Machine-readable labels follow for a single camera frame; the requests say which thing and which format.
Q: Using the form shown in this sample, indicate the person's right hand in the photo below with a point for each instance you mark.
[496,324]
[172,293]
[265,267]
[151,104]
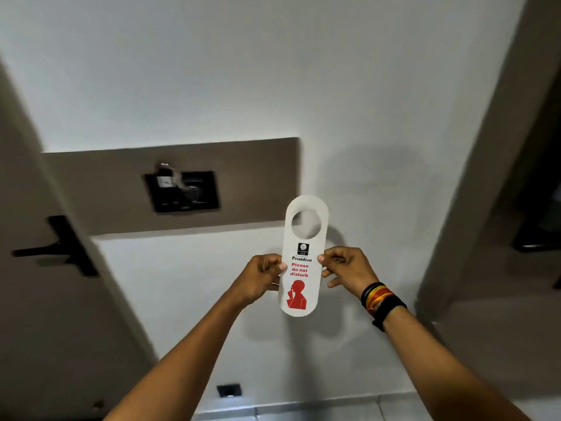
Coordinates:
[350,271]

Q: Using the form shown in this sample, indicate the person's left hand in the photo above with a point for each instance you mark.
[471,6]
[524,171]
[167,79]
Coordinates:
[254,280]

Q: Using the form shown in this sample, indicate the person's left thumb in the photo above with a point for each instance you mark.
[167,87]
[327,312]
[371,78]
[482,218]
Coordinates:
[274,266]

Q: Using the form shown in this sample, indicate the person's right thumb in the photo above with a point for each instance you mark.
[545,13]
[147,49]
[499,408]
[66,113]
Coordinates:
[332,259]

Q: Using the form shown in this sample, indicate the white door hanger sign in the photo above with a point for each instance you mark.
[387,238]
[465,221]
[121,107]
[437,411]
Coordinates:
[302,276]

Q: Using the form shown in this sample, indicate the person's right forearm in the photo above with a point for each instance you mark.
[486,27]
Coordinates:
[442,372]

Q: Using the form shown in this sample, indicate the person's left forearm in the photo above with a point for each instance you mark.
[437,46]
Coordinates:
[184,363]

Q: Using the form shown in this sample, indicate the black wristbands with orange threads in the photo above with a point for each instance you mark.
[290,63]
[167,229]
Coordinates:
[381,302]

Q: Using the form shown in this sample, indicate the key card with metal keyring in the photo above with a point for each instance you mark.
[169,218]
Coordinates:
[168,173]

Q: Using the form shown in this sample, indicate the brown door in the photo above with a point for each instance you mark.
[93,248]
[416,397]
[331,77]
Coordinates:
[52,280]

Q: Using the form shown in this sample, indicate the black wall switch panel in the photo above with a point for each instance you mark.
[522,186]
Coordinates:
[184,192]

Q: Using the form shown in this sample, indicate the brown wooden wall panel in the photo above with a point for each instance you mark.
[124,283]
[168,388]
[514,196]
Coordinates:
[175,188]

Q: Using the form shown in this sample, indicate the black wall socket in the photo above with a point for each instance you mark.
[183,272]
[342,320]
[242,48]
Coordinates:
[228,390]

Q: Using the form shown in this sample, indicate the brown door frame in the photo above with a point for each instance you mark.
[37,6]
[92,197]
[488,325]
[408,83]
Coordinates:
[477,179]

